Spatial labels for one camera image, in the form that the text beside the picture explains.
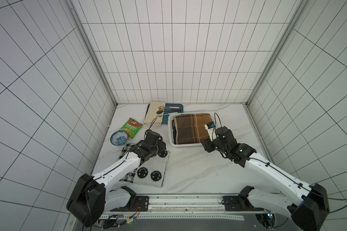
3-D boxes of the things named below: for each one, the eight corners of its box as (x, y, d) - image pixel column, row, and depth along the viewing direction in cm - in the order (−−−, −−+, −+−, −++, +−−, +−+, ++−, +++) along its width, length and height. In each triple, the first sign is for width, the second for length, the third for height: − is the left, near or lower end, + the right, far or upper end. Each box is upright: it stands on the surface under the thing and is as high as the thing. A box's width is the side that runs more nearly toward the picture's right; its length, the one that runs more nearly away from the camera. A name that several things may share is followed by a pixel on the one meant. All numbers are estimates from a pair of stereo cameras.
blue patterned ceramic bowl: (109, 146, 95) (108, 144, 93) (114, 132, 103) (112, 130, 100) (126, 146, 95) (124, 144, 93) (129, 132, 103) (128, 130, 100)
